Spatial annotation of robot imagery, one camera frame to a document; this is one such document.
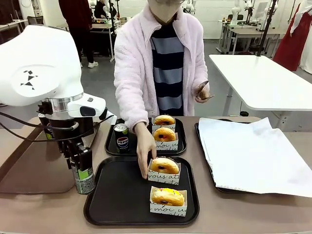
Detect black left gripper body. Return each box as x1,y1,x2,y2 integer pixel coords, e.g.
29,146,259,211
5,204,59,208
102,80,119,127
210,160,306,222
38,114,95,153

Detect yellow frosted donut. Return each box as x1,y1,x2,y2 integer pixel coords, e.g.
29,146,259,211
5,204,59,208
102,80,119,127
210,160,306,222
149,185,188,218

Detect brown metal serving tongs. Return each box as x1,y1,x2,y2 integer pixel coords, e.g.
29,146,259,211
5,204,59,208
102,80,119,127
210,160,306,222
195,80,216,101

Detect person's right forearm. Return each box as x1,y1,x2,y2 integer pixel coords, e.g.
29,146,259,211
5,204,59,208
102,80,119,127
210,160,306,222
114,80,152,133

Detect person's left forearm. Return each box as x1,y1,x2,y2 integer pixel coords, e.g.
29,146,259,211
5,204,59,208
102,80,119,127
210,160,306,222
202,69,210,91

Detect person's right hand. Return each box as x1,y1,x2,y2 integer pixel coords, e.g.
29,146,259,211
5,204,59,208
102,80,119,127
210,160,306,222
135,121,158,181

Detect person's left hand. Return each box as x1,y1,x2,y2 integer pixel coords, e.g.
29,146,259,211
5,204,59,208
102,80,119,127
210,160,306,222
195,85,211,104

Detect small black serving tray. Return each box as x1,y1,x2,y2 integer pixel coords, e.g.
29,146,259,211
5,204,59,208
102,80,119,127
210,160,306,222
104,117,188,157

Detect large black serving tray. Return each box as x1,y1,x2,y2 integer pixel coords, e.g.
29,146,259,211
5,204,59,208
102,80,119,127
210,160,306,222
83,156,201,226

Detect glazed donut in paper box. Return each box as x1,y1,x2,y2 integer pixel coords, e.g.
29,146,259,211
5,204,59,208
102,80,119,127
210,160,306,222
152,133,179,152

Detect glazed donut with dark centre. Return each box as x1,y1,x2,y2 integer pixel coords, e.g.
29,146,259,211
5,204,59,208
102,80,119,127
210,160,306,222
153,127,176,142

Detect background table with equipment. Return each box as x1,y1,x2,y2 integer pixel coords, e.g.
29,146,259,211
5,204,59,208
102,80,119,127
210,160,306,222
91,17,132,63

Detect person in pink fleece jacket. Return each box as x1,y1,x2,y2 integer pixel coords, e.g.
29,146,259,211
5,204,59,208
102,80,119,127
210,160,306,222
113,0,210,134

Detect black tray under paper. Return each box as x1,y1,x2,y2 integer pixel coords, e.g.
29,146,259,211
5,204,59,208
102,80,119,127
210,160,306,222
194,118,266,195

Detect black office chair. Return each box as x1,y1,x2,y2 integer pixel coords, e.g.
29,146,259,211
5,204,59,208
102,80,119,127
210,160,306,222
27,15,45,26

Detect person in dark red top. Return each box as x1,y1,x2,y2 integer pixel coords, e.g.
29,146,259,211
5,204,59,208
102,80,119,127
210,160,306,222
58,0,99,69

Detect white background desk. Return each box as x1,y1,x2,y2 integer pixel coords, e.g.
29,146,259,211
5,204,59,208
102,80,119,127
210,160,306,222
0,19,29,33

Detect seated person in black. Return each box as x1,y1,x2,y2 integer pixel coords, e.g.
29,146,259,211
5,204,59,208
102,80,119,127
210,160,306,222
94,0,118,19

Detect white paper sheet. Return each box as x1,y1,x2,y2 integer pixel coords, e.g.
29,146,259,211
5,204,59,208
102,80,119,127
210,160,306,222
198,117,312,198

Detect white table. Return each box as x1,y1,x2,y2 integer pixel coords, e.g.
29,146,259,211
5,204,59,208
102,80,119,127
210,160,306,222
209,54,312,125

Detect grey background work tables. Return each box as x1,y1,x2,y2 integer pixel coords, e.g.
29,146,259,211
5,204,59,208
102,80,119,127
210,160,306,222
217,19,286,56

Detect black stand pole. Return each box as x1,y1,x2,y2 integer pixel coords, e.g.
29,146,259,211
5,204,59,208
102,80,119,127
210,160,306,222
255,0,279,58

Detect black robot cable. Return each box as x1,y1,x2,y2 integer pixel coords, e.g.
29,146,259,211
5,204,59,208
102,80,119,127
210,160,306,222
0,111,118,144

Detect brown plastic tray with handles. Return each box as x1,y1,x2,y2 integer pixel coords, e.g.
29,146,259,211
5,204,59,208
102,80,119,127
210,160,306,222
0,117,101,195

